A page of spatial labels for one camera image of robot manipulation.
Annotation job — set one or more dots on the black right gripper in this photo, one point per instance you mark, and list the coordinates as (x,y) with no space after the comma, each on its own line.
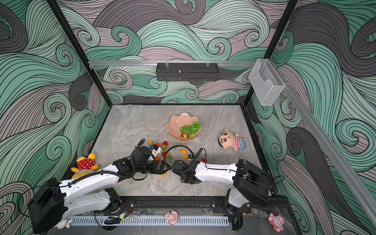
(183,180)

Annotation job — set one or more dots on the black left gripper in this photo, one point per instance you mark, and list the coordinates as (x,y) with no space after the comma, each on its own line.
(156,170)

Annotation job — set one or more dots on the green grape bunch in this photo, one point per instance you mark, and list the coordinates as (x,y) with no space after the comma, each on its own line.
(190,129)

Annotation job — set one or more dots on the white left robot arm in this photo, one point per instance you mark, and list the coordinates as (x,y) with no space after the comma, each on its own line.
(56,201)

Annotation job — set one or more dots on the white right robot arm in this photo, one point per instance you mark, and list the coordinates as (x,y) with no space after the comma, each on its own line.
(251,184)

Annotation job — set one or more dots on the pink scalloped fruit bowl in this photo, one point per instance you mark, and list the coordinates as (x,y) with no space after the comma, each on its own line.
(176,122)

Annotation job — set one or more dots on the upper strawberry left pair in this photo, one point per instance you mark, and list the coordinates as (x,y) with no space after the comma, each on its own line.
(164,146)

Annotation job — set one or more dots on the pink pig figurine centre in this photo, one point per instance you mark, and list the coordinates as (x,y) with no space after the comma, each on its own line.
(171,217)

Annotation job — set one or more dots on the boy plush doll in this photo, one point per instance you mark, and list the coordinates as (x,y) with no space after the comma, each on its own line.
(228,140)

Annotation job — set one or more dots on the yellow red plush toy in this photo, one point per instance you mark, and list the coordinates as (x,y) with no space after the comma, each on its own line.
(85,166)

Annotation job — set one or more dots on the white bunny toy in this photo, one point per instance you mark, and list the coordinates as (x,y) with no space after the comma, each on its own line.
(65,223)

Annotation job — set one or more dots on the pink plush toy right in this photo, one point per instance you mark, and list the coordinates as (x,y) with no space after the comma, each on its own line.
(277,221)

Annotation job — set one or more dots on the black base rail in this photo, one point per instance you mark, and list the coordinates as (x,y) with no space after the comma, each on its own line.
(215,204)

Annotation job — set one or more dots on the white cable duct strip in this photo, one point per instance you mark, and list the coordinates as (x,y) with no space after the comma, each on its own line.
(153,221)

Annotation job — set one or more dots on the black wall shelf tray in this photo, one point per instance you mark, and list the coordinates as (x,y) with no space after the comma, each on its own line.
(187,72)

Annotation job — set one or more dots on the aluminium rail back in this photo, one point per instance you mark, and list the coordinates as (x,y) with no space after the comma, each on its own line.
(94,63)

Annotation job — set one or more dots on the aluminium rail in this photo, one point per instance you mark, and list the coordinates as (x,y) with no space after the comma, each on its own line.
(351,178)
(94,63)

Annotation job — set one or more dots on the clear plastic wall box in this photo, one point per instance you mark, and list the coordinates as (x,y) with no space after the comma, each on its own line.
(267,81)

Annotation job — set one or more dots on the aluminium rail right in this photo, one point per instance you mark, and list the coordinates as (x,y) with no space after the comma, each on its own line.
(351,178)

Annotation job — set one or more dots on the black corner frame post right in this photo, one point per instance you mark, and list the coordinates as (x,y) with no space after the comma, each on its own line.
(281,27)

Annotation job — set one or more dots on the black corner frame post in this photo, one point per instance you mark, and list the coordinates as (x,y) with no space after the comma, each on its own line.
(81,54)
(281,27)

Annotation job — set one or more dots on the black corner frame post left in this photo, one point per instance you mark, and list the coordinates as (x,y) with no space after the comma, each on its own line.
(81,54)

